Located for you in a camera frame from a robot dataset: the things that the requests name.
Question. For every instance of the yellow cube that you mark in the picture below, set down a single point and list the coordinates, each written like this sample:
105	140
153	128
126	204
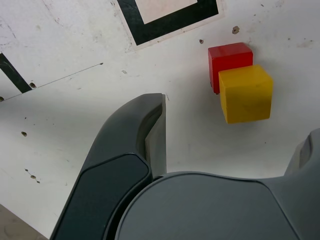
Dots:
247	100

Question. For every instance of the red cube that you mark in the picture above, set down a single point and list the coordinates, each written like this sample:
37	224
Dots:
230	56

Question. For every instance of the black tape strip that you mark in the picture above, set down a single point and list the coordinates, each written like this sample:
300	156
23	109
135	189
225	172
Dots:
15	75

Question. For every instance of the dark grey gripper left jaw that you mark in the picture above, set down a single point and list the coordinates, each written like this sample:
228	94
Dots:
107	180

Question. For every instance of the black tape square outline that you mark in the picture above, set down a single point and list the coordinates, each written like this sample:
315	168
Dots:
135	25

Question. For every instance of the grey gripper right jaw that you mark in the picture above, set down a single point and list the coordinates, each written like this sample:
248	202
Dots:
212	212

